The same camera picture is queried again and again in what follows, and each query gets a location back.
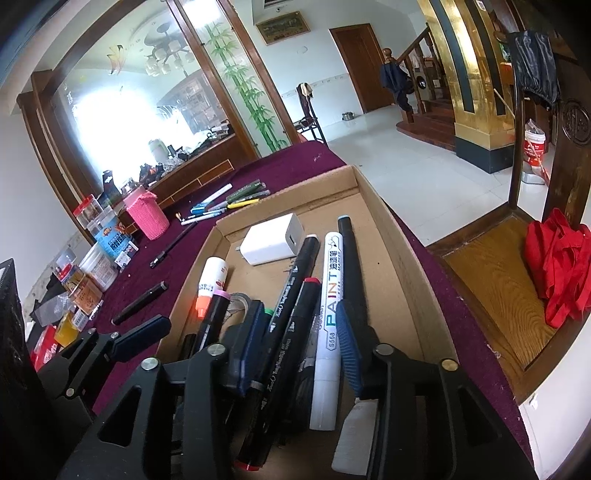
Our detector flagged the black tape roll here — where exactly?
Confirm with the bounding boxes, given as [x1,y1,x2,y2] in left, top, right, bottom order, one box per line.
[226,293,252,318]

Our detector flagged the black marker red cap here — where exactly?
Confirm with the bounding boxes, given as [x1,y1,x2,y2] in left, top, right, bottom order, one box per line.
[235,277,322,471]

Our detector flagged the white bottle orange cap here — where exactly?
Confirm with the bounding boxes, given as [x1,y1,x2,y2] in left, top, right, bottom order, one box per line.
[194,256,228,321]

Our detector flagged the white paint marker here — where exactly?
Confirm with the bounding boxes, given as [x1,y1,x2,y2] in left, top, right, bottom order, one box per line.
[310,231,342,431]

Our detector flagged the white charger cube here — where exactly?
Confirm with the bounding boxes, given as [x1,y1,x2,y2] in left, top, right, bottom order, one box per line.
[238,213,304,266]

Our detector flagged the black marker blue caps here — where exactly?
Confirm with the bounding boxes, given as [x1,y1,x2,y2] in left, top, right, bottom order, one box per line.
[338,215,368,324]

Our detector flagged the black marker grey cap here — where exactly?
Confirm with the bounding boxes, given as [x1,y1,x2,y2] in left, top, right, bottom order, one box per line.
[250,234,321,390]

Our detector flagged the red cardboard box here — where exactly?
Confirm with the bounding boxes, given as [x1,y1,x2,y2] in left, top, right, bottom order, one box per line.
[30,325,60,371]

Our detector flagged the black pen on table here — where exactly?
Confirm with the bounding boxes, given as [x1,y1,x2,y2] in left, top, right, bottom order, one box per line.
[149,223,197,269]

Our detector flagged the cardboard box tray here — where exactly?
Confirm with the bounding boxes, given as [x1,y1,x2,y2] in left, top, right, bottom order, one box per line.
[154,164,459,480]

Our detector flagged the pink knitted container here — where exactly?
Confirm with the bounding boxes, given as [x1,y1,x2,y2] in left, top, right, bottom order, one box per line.
[123,186,169,240]

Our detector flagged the wooden chair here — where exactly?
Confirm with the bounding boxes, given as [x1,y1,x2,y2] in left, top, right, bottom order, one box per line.
[429,35,590,403]

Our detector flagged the red bag on chair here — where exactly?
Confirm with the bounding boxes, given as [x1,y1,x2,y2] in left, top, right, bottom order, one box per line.
[524,208,591,329]

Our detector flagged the person in blue jacket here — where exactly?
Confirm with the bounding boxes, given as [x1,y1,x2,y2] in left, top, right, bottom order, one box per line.
[380,48,414,124]

